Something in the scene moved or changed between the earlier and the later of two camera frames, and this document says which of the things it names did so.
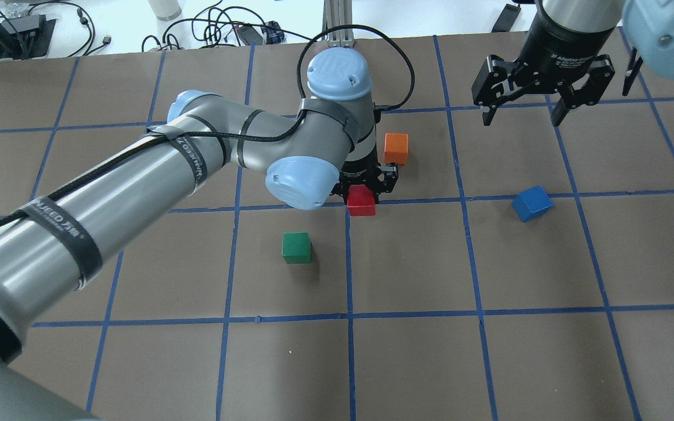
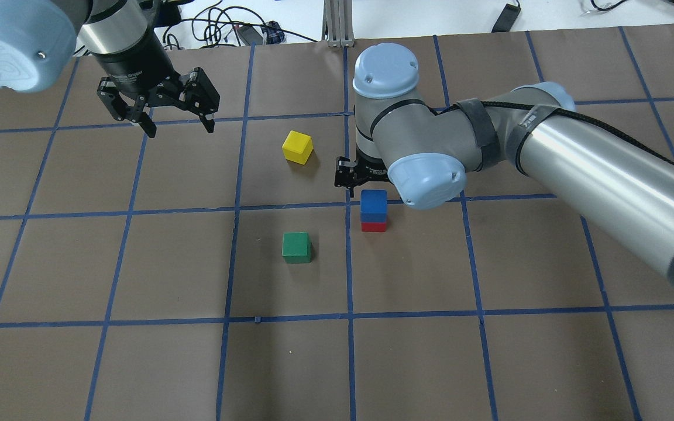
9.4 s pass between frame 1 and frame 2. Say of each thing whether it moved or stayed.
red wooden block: moved
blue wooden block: moved
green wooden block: stayed
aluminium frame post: stayed
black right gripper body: moved
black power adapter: stayed
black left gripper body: moved
